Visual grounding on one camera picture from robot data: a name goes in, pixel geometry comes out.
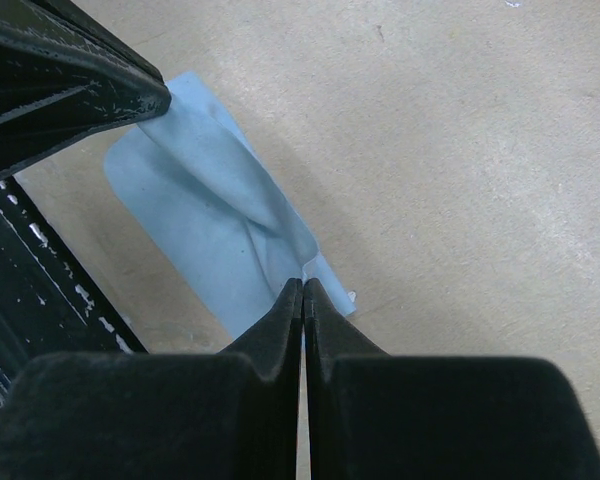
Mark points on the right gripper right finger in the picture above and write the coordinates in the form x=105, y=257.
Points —
x=377, y=416

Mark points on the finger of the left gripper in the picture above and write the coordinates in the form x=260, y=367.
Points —
x=64, y=77

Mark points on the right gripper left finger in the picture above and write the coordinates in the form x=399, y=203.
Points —
x=228, y=415

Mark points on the blue tape patch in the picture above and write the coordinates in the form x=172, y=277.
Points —
x=195, y=184

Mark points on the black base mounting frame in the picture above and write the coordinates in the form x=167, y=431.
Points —
x=48, y=302

